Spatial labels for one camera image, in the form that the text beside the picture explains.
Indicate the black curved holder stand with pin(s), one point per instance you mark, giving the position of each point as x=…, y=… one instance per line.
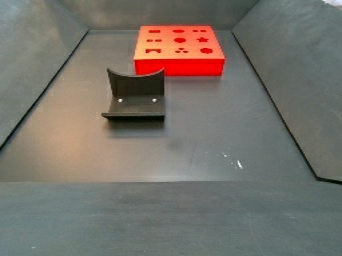
x=138, y=96

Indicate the red shape sorter block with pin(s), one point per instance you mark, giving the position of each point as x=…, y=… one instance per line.
x=185, y=50

